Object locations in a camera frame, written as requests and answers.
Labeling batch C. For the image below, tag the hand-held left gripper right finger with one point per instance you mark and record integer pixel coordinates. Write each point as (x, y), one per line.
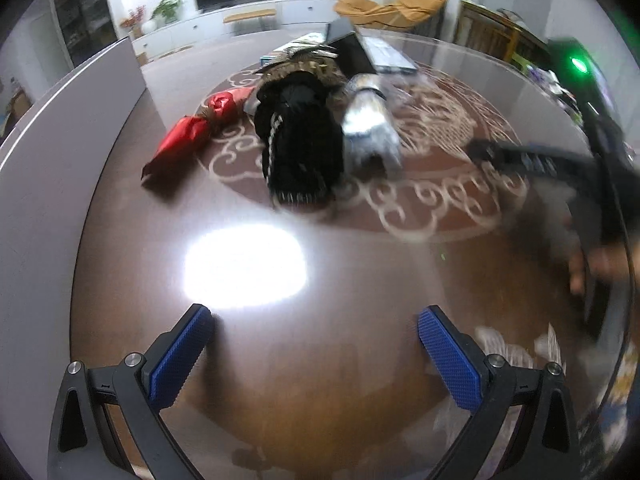
(450, 360)

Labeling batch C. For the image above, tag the white television cabinet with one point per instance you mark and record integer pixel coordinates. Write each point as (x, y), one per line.
(200, 30)

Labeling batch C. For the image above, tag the wooden chair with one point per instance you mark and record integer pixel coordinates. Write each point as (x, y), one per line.
(495, 30)

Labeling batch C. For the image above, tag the black box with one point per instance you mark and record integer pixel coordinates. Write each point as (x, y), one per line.
(352, 52)

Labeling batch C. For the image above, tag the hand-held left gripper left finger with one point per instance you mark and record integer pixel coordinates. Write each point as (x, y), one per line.
(175, 360)

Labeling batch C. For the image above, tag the dark display cabinet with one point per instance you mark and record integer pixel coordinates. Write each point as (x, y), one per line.
(82, 10)

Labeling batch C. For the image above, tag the silver snack packet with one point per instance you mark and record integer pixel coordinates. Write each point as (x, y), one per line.
(367, 120)

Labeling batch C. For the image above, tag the bushy potted plant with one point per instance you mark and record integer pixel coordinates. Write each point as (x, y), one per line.
(167, 10)

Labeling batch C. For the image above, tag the orange lounge chair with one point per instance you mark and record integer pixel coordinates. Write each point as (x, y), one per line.
(385, 7)

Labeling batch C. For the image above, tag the red snack packet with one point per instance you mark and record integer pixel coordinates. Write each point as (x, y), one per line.
(180, 135)

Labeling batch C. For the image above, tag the white crumpled wrapper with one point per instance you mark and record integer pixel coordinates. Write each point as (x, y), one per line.
(500, 342)

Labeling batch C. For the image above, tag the red flowers in vase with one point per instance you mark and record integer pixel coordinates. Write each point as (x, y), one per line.
(134, 20)

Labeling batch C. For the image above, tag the black snack packet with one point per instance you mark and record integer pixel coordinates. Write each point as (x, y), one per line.
(300, 150)

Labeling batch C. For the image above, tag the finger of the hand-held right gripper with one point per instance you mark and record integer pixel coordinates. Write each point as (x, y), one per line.
(525, 157)

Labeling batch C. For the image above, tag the person's right hand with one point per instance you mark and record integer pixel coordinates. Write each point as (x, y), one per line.
(582, 270)

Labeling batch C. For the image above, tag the grey flat box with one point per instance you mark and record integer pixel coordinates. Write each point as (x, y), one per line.
(390, 55)

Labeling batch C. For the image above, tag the spotted brown snack packet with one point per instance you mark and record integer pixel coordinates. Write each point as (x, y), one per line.
(305, 66)

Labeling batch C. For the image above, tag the wooden bench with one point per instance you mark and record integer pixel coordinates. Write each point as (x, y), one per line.
(250, 14)

